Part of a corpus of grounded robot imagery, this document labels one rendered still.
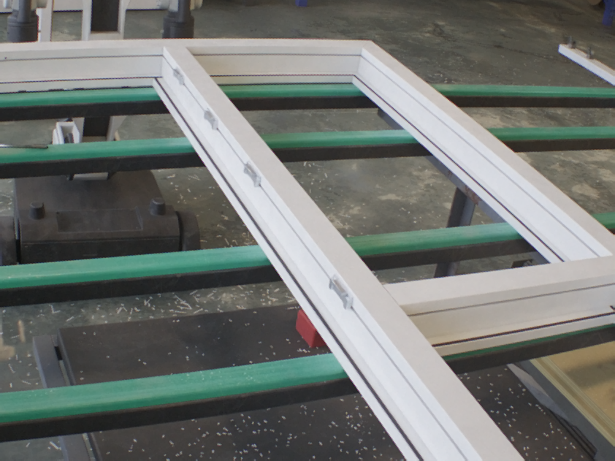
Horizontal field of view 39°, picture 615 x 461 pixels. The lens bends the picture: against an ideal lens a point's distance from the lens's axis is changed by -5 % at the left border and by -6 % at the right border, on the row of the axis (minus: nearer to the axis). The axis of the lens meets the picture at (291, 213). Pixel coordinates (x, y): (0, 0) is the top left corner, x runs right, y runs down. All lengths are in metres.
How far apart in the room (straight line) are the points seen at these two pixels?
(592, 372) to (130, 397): 0.87
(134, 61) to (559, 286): 0.91
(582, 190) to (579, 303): 2.69
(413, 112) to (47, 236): 1.20
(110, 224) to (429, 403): 1.77
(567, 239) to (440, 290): 0.33
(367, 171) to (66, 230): 1.42
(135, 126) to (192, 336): 2.23
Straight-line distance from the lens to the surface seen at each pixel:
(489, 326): 1.14
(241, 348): 1.49
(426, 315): 1.07
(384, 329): 0.99
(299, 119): 3.91
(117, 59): 1.70
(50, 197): 2.75
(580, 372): 1.56
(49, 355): 1.49
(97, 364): 1.43
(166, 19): 2.54
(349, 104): 1.83
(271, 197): 1.23
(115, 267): 1.15
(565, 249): 1.36
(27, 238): 2.52
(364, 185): 3.43
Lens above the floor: 1.49
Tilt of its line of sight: 28 degrees down
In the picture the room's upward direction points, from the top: 9 degrees clockwise
